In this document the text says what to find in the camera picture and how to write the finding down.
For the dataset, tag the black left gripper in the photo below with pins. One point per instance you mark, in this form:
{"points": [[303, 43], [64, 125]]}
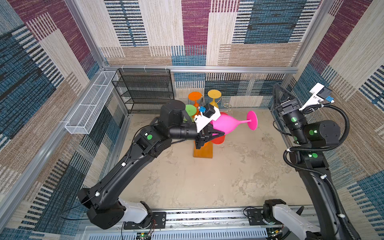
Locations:
{"points": [[201, 138]]}

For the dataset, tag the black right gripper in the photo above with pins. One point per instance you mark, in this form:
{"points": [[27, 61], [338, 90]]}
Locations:
{"points": [[294, 103]]}

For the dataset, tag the red wine glass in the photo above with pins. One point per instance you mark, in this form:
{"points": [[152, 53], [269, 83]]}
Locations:
{"points": [[219, 140]]}

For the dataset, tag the pink wine glass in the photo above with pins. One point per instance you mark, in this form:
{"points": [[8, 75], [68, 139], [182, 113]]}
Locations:
{"points": [[227, 124]]}

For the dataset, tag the yellow wine glass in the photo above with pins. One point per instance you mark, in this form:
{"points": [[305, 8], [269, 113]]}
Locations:
{"points": [[215, 95]]}

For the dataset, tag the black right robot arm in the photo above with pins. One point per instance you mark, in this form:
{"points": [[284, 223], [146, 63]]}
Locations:
{"points": [[309, 160]]}

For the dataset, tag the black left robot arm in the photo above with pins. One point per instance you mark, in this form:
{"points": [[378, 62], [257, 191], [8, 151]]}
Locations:
{"points": [[173, 125]]}

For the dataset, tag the orange wooden rack base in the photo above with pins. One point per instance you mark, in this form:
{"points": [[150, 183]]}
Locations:
{"points": [[204, 152]]}

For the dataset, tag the green wine glass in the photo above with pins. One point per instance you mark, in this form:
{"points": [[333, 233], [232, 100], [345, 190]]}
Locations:
{"points": [[191, 111]]}

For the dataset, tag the back orange wine glass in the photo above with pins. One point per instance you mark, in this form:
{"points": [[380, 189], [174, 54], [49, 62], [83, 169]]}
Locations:
{"points": [[195, 97]]}

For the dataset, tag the black mesh shelf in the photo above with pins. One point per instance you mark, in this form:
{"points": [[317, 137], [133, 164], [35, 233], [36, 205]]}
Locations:
{"points": [[144, 91]]}

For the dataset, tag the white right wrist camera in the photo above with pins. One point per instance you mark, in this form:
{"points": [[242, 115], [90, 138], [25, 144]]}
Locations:
{"points": [[320, 94]]}

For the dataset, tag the aluminium front rail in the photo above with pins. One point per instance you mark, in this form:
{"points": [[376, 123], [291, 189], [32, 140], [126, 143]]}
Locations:
{"points": [[189, 224]]}

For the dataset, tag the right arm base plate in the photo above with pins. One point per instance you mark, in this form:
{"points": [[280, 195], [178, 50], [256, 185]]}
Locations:
{"points": [[256, 218]]}

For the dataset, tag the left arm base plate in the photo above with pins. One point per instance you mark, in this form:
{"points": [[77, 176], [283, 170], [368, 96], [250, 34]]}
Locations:
{"points": [[158, 219]]}

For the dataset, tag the white mesh wall basket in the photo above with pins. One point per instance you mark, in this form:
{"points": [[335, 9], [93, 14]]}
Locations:
{"points": [[87, 112]]}

